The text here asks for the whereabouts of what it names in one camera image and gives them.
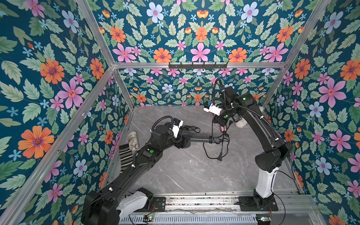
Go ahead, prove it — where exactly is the small green circuit board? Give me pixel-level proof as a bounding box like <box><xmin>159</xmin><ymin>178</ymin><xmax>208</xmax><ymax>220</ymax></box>
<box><xmin>142</xmin><ymin>215</ymin><xmax>154</xmax><ymax>224</ymax></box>

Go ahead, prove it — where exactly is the pink hair dryer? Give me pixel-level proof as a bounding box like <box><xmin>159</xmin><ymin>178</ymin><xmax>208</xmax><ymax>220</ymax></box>
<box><xmin>220</xmin><ymin>126</ymin><xmax>227</xmax><ymax>133</ymax></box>

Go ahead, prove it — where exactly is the black hook rail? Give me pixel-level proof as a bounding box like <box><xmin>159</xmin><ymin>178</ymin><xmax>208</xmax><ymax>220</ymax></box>
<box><xmin>168</xmin><ymin>62</ymin><xmax>228</xmax><ymax>70</ymax></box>

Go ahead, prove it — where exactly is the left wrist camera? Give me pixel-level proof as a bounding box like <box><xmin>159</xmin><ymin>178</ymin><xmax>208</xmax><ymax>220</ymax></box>
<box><xmin>172</xmin><ymin>118</ymin><xmax>183</xmax><ymax>139</ymax></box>

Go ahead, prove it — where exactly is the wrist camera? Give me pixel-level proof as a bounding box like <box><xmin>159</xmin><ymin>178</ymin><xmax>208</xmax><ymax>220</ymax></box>
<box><xmin>172</xmin><ymin>118</ymin><xmax>183</xmax><ymax>139</ymax></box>
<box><xmin>203</xmin><ymin>102</ymin><xmax>222</xmax><ymax>116</ymax></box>

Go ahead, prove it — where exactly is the white slotted vent strip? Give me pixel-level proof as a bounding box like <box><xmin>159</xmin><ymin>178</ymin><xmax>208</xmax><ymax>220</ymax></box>
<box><xmin>119</xmin><ymin>214</ymin><xmax>258</xmax><ymax>225</ymax></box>

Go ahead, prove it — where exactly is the rolled beige cloth bundle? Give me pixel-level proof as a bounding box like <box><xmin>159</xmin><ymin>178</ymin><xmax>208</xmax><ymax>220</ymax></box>
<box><xmin>127</xmin><ymin>131</ymin><xmax>139</xmax><ymax>152</ymax></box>

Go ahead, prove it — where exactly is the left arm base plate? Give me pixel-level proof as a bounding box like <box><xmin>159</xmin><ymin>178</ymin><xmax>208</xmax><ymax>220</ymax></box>
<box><xmin>147</xmin><ymin>196</ymin><xmax>167</xmax><ymax>212</ymax></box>

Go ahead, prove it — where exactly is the dark grey hair dryer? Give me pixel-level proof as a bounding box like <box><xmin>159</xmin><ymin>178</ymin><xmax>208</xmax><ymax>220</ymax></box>
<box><xmin>180</xmin><ymin>125</ymin><xmax>201</xmax><ymax>134</ymax></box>
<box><xmin>174</xmin><ymin>135</ymin><xmax>222</xmax><ymax>149</ymax></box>

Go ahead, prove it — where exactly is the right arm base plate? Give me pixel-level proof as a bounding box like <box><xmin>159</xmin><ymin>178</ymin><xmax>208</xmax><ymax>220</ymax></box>
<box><xmin>237</xmin><ymin>196</ymin><xmax>278</xmax><ymax>212</ymax></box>

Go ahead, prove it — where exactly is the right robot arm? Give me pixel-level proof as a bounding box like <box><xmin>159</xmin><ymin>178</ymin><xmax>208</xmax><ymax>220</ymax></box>
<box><xmin>213</xmin><ymin>87</ymin><xmax>293</xmax><ymax>199</ymax></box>

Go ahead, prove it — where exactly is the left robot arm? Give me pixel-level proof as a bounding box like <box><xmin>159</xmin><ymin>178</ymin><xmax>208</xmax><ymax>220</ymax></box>
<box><xmin>81</xmin><ymin>124</ymin><xmax>186</xmax><ymax>225</ymax></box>

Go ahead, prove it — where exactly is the black white striped sock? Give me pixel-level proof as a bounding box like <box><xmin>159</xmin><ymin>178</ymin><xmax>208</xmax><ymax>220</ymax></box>
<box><xmin>119</xmin><ymin>143</ymin><xmax>134</xmax><ymax>173</ymax></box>

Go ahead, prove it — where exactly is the white teddy bear blue shirt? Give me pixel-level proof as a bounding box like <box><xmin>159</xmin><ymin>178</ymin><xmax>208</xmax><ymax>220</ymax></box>
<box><xmin>235</xmin><ymin>106</ymin><xmax>265</xmax><ymax>128</ymax></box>

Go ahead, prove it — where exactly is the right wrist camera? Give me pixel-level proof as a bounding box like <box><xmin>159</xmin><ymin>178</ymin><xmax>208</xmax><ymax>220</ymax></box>
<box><xmin>203</xmin><ymin>102</ymin><xmax>222</xmax><ymax>116</ymax></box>

